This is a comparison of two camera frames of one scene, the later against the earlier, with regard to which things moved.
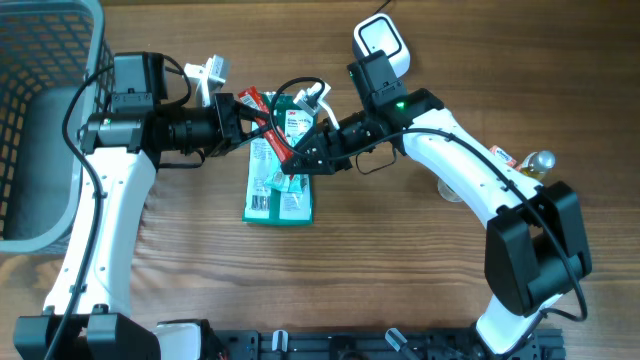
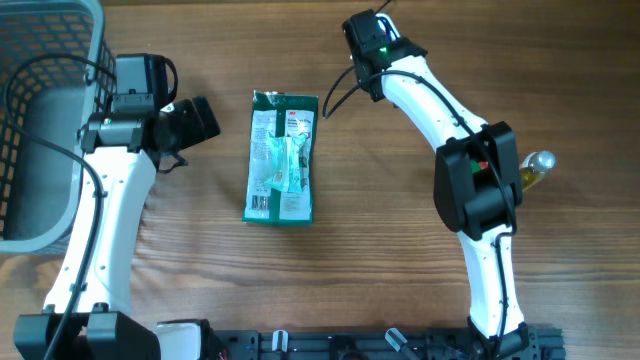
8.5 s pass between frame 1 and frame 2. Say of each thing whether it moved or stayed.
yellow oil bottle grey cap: stayed
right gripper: moved
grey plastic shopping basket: stayed
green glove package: stayed
